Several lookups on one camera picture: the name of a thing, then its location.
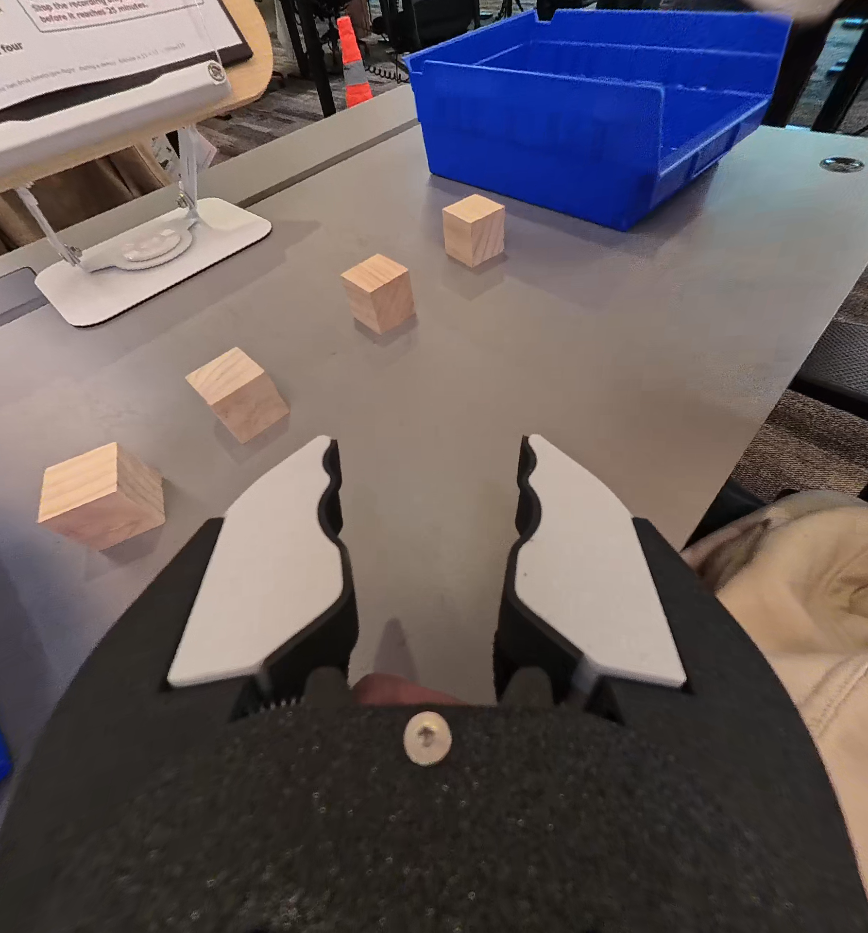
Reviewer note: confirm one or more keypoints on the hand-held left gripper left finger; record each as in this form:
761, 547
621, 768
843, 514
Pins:
259, 583

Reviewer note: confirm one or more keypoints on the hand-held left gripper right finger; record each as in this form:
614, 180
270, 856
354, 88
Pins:
594, 583

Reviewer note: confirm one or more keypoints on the wooden cube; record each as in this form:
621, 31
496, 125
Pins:
474, 229
378, 294
237, 393
98, 495

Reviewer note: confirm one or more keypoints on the person's cream sweatshirt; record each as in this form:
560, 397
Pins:
827, 619

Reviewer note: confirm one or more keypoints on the black office chair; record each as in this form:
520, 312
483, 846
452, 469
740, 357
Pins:
849, 357

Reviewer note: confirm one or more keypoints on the white tablet stand with instructions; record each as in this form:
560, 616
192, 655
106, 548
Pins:
255, 58

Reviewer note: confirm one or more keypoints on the orange traffic cone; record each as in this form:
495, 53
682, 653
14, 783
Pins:
355, 65

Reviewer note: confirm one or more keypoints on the tablet with instruction sheet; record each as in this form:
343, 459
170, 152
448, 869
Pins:
91, 65

